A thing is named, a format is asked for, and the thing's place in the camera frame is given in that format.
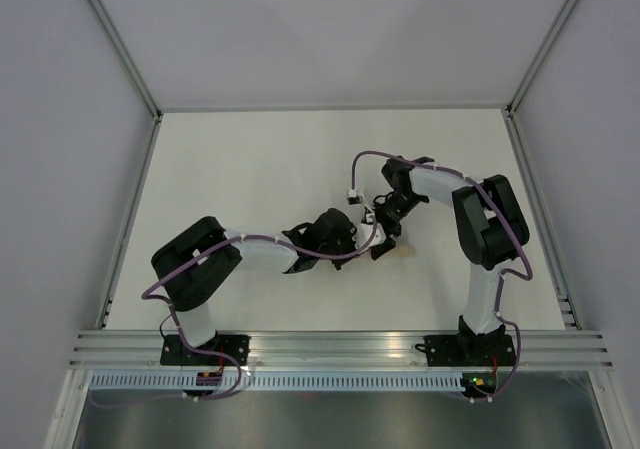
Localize beige cloth napkin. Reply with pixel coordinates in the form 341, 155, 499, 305
389, 242, 417, 259

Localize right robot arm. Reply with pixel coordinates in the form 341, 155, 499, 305
370, 157, 530, 367

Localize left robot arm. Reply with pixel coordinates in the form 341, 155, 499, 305
151, 208, 402, 365

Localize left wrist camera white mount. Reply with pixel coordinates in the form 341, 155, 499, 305
354, 223, 386, 252

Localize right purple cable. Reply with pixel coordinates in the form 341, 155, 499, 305
349, 149, 534, 404

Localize purple cable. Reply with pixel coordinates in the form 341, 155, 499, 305
349, 149, 534, 404
89, 216, 379, 409

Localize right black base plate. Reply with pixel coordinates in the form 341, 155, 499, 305
413, 334, 516, 368

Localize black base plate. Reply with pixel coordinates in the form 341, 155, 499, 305
413, 334, 516, 368
160, 334, 250, 367

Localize right aluminium side rail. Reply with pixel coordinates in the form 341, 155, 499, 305
502, 106, 583, 330

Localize aluminium side rail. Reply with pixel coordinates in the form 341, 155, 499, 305
93, 113, 163, 330
502, 106, 583, 330

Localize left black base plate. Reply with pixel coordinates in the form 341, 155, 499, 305
160, 334, 250, 367

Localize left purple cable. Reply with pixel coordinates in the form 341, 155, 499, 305
89, 216, 379, 409

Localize back aluminium frame bar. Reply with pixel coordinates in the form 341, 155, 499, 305
161, 102, 509, 114

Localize left aluminium side rail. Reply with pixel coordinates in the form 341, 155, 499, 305
93, 113, 163, 330

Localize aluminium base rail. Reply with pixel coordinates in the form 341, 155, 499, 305
69, 330, 613, 372

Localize right aluminium frame post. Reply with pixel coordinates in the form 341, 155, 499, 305
503, 0, 582, 118

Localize aluminium frame post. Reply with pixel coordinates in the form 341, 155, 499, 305
84, 0, 162, 121
503, 0, 582, 118

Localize white slotted cable duct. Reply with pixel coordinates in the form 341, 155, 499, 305
89, 370, 464, 392

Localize left aluminium frame post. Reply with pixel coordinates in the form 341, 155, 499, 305
84, 0, 162, 121

